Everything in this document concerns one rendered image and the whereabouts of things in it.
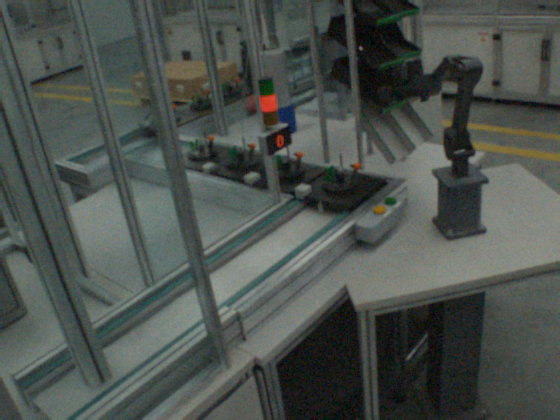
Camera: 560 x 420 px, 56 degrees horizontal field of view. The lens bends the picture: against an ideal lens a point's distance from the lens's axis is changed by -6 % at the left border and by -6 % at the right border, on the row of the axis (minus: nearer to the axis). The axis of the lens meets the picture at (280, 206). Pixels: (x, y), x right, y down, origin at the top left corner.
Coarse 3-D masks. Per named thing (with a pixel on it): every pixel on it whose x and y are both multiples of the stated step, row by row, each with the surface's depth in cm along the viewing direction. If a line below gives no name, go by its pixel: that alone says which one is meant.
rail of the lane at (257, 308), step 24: (384, 192) 195; (360, 216) 182; (336, 240) 172; (360, 240) 184; (288, 264) 162; (312, 264) 165; (336, 264) 175; (264, 288) 153; (288, 288) 158; (240, 312) 144; (264, 312) 152
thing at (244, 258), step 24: (264, 216) 191; (288, 216) 196; (312, 216) 195; (336, 216) 193; (240, 240) 180; (264, 240) 185; (288, 240) 183; (312, 240) 175; (216, 264) 173; (240, 264) 173; (264, 264) 172; (216, 288) 163; (240, 288) 162
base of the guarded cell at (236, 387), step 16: (240, 352) 145; (240, 368) 140; (224, 384) 136; (240, 384) 143; (192, 400) 131; (208, 400) 133; (224, 400) 139; (240, 400) 143; (256, 400) 148; (176, 416) 127; (192, 416) 129; (208, 416) 134; (224, 416) 139; (240, 416) 144; (256, 416) 150
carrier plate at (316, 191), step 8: (360, 176) 206; (368, 176) 205; (312, 184) 205; (320, 184) 205; (368, 184) 200; (376, 184) 199; (384, 184) 201; (312, 192) 200; (320, 192) 199; (360, 192) 195; (368, 192) 194; (304, 200) 199; (312, 200) 196; (320, 200) 194; (328, 200) 192; (336, 200) 192; (344, 200) 191; (352, 200) 190; (360, 200) 190; (336, 208) 190; (344, 208) 188; (352, 208) 187
